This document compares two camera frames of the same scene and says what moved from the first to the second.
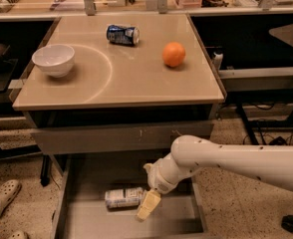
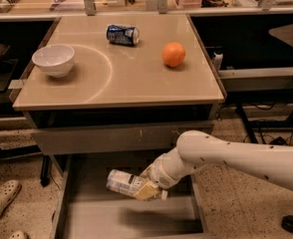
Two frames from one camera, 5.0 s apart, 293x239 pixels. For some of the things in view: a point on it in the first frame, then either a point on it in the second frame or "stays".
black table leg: [247, 124] stays
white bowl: [55, 60] stays
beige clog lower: [17, 235] stays
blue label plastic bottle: [127, 197] -> [124, 181]
